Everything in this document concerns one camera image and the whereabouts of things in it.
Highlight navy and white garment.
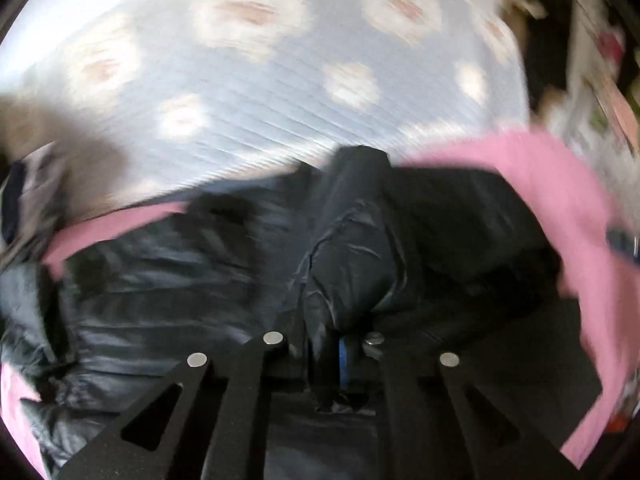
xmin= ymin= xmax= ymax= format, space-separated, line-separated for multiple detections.
xmin=0 ymin=145 xmax=68 ymax=256

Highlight hanging black coat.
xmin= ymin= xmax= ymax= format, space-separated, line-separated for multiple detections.
xmin=520 ymin=0 xmax=573 ymax=111

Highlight quilted floral bed cover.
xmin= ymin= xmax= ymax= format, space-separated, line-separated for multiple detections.
xmin=0 ymin=0 xmax=531 ymax=211

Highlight pink floral clothes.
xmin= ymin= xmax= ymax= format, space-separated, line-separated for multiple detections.
xmin=565 ymin=0 xmax=640 ymax=153

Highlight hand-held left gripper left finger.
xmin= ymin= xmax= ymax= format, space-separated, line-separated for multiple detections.
xmin=55 ymin=332 xmax=307 ymax=480

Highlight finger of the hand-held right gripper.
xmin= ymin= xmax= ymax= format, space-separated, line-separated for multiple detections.
xmin=606 ymin=229 xmax=640 ymax=264

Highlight black puffer jacket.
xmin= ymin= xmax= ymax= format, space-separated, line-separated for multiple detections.
xmin=0 ymin=145 xmax=606 ymax=480

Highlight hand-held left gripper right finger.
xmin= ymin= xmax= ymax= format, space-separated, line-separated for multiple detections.
xmin=337 ymin=332 xmax=586 ymax=480

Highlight pink blanket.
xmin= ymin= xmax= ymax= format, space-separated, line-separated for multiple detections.
xmin=0 ymin=127 xmax=640 ymax=480

